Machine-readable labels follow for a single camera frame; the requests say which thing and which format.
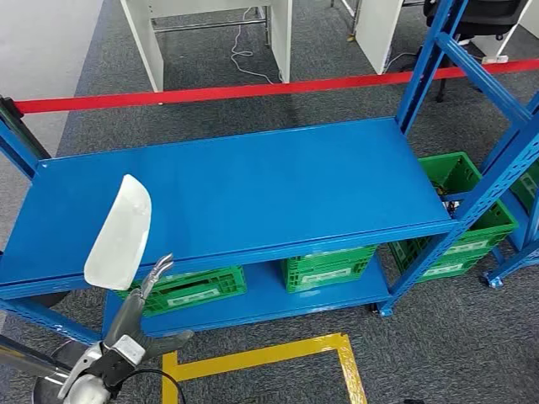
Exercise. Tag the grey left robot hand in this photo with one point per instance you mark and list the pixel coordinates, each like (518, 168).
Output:
(124, 318)

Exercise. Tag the white curved plastic part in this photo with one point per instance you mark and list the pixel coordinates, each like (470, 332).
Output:
(120, 234)

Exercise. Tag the blue metal shelf rack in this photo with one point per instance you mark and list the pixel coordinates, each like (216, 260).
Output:
(252, 189)
(520, 262)

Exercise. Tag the red barrier belt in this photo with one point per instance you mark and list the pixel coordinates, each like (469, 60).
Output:
(252, 89)

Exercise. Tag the white office desk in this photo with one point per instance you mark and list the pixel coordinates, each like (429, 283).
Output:
(379, 28)
(280, 33)

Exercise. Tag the black office chair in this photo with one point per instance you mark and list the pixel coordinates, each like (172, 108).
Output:
(475, 17)

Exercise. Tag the white power strip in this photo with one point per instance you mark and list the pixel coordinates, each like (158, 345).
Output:
(494, 59)

